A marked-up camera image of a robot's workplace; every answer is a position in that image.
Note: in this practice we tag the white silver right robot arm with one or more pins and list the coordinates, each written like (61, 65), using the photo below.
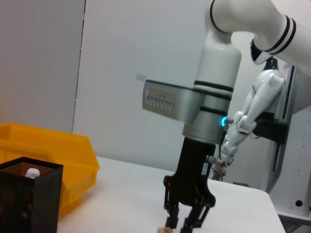
(218, 72)

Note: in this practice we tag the tan eraser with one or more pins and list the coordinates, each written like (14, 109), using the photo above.
(165, 230)

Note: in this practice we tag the yellow plastic storage bin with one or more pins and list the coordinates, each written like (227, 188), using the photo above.
(73, 150)

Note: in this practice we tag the white humanoid robot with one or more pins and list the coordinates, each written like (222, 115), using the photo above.
(262, 97)

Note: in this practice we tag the mint green pen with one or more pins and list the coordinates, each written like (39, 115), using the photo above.
(32, 172)

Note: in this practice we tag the black stand mount block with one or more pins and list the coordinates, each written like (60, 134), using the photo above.
(272, 128)

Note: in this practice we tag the black mesh pen holder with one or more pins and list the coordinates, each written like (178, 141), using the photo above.
(46, 194)

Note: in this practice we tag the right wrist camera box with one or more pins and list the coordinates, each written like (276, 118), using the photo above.
(165, 99)

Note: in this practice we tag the white metal stand frame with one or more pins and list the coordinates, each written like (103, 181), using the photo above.
(298, 170)

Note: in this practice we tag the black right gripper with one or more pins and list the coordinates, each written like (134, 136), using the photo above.
(192, 174)

